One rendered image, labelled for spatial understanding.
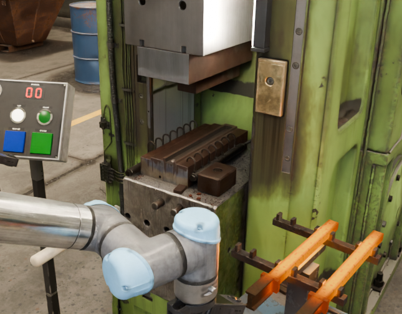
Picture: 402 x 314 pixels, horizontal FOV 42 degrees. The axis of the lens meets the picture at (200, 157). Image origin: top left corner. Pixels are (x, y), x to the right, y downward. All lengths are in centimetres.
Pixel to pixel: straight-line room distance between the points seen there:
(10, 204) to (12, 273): 225
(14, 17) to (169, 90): 601
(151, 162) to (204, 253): 100
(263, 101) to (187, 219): 86
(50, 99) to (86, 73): 442
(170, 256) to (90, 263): 222
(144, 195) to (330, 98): 69
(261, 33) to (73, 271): 184
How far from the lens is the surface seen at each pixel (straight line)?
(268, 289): 127
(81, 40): 630
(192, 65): 162
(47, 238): 83
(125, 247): 81
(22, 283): 295
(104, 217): 88
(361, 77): 193
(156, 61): 167
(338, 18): 153
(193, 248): 83
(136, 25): 170
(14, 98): 200
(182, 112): 211
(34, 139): 193
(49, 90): 195
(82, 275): 293
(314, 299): 122
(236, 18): 172
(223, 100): 214
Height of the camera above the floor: 171
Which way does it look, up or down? 24 degrees down
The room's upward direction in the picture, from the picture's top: 1 degrees clockwise
